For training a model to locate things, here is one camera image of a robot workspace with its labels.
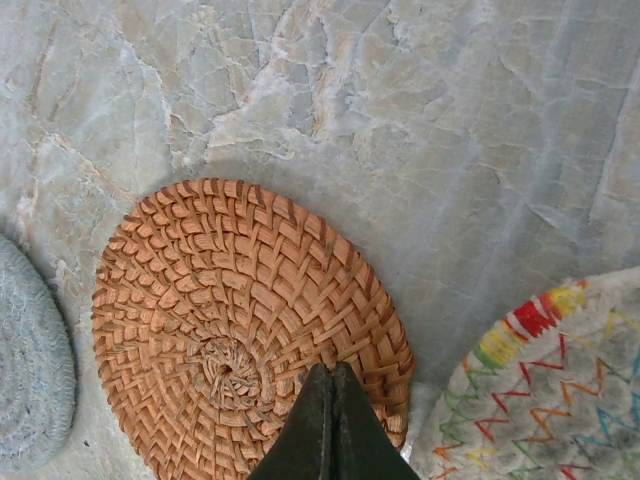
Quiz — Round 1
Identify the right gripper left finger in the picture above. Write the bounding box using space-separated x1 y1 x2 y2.
244 362 334 480

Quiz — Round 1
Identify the blue-grey woven coaster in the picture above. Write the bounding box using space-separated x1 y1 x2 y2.
0 232 78 474

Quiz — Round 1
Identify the rattan woven coaster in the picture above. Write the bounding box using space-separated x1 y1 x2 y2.
91 178 416 480

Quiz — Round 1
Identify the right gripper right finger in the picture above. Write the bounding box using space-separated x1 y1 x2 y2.
332 359 421 480

